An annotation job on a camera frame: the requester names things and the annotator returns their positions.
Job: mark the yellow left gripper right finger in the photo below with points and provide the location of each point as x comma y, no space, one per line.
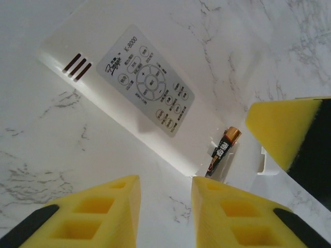
245,224

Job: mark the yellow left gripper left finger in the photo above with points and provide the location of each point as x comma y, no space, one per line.
85,222

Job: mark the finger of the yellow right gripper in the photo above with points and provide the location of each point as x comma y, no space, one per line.
284,129

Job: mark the black gold AAA battery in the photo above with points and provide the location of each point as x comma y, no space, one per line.
223,144

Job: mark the white remote control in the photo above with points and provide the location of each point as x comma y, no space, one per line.
144,77

